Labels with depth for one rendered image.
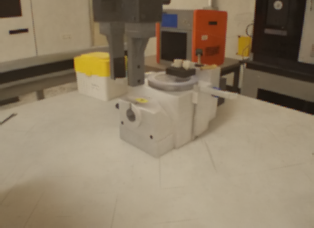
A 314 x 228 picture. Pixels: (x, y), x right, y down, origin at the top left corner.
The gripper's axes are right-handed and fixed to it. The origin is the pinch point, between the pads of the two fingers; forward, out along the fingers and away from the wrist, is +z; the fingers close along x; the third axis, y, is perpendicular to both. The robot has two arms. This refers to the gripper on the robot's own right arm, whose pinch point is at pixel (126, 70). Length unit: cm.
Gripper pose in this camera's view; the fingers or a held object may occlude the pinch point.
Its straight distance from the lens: 40.4
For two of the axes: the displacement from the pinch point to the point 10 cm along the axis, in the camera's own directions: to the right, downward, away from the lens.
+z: 0.0, 9.3, 3.7
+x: -6.8, -2.7, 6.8
